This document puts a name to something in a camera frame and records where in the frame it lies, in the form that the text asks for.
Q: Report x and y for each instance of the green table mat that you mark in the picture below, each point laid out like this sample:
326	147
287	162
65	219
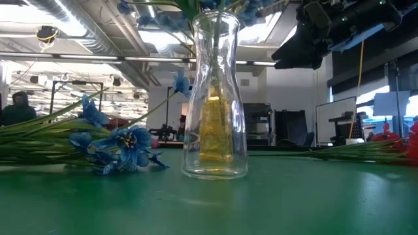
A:
294	202

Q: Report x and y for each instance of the white sheet on tripod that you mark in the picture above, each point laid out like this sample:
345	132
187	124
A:
388	103

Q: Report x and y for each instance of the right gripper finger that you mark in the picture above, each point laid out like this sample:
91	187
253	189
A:
307	49

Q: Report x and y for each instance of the black gantry frame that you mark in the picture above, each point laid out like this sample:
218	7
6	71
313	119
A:
78	82

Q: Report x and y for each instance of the silver ventilation duct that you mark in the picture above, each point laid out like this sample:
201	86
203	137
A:
98	36

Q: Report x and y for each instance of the black stand post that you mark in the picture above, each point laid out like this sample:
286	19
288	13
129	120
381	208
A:
168	107

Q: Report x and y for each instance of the long ceiling light bar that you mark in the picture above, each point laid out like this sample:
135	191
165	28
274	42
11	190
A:
88	57

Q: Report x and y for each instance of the clear glass vase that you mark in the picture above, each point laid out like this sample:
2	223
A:
192	156

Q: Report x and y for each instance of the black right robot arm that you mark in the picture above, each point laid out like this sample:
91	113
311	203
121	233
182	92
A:
409	5

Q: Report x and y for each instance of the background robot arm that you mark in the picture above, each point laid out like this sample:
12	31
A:
165	132

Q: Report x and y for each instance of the black perforated rack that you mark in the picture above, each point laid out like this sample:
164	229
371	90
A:
346	127

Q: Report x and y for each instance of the red artificial tulip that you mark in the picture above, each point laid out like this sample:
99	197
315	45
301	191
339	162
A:
155	143

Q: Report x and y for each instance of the black office chair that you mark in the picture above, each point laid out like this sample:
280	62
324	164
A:
290	127

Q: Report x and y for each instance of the yellow glass vase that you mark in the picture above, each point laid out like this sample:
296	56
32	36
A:
215	130

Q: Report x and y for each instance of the black cabinet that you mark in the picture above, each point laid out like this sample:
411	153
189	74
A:
258	114

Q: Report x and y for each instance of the silver ceiling air unit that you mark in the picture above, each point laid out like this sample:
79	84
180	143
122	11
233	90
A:
261	32

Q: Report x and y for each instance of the red artificial flower bunch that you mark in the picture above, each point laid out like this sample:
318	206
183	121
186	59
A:
414	140
359	153

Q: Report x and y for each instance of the person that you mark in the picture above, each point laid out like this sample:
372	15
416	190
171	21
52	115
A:
19	112

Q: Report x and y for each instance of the black ceiling dome device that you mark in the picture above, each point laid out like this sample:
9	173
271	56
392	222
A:
46	32

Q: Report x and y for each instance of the black tripod stand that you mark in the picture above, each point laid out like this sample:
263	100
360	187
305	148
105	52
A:
396	98

